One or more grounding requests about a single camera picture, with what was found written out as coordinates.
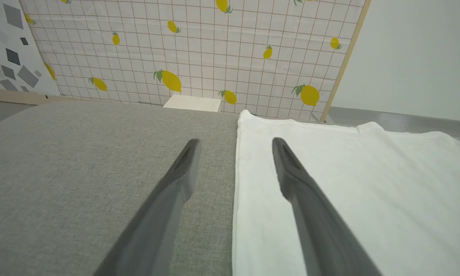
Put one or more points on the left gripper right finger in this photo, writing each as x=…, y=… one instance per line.
x=322, y=230

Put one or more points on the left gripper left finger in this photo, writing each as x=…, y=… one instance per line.
x=157, y=218

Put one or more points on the white t-shirt garment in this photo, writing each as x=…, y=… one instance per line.
x=387, y=191

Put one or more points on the small white box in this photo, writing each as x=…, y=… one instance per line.
x=191, y=103

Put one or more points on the lemon print grid backdrop panel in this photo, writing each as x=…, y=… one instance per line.
x=214, y=57

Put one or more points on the wooden base strip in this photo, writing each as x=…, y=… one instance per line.
x=15, y=97

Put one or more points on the white partition board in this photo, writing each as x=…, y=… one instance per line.
x=425, y=57

